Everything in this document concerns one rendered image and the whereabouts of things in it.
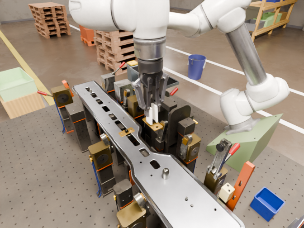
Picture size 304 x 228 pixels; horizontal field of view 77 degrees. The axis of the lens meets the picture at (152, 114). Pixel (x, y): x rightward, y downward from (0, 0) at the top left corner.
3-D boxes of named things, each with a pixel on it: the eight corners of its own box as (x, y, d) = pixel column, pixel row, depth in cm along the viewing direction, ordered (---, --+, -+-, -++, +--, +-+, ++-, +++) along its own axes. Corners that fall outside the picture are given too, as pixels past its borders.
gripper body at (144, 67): (154, 50, 59) (155, 78, 65) (130, 56, 56) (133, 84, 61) (169, 56, 54) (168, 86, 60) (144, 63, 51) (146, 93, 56)
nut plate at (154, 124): (141, 119, 71) (141, 116, 70) (150, 116, 73) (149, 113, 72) (154, 131, 65) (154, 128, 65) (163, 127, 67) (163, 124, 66)
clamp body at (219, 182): (193, 211, 99) (205, 168, 77) (206, 201, 103) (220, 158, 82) (203, 223, 94) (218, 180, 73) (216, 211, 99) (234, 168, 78)
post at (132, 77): (129, 111, 169) (125, 64, 143) (136, 108, 173) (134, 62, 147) (134, 116, 164) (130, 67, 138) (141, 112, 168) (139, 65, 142)
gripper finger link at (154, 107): (150, 102, 66) (152, 102, 66) (151, 119, 70) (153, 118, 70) (155, 106, 64) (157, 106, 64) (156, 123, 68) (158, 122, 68)
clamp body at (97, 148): (94, 191, 108) (81, 149, 87) (113, 181, 113) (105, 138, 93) (99, 200, 104) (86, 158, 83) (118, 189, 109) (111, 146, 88)
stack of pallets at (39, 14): (73, 34, 650) (66, 5, 598) (47, 39, 606) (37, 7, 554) (60, 28, 724) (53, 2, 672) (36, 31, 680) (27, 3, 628)
